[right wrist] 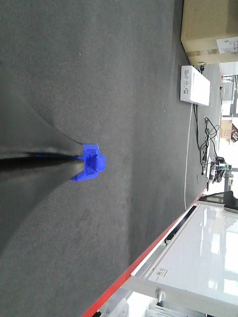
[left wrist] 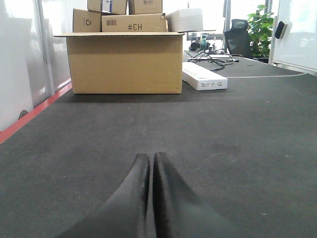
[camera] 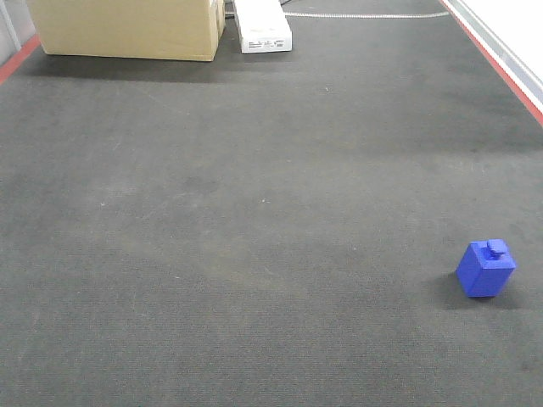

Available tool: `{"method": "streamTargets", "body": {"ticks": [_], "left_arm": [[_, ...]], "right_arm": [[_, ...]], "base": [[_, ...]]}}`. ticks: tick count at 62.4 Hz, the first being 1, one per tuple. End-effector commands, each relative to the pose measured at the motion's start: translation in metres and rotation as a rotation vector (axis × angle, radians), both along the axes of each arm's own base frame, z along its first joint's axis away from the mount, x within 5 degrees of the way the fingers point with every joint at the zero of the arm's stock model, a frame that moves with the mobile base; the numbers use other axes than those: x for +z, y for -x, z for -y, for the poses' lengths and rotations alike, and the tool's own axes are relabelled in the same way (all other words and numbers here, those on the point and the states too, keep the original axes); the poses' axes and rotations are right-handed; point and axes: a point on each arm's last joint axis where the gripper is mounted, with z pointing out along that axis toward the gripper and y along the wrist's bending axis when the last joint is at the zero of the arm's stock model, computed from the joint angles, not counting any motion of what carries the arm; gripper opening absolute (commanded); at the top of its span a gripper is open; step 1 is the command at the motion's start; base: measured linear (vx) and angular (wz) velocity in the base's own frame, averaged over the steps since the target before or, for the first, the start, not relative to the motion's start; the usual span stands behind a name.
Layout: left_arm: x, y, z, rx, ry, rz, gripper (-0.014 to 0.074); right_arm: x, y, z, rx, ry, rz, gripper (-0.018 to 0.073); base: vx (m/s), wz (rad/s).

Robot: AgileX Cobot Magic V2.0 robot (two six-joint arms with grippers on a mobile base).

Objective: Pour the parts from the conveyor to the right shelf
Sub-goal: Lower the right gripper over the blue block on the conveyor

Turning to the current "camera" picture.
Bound large cardboard box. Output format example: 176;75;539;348
26;0;225;62

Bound white flat carton box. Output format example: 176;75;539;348
233;0;293;54

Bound conveyor side rail right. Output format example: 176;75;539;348
441;1;542;125

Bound blue plastic bottle-shaped part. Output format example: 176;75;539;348
456;238;517;298

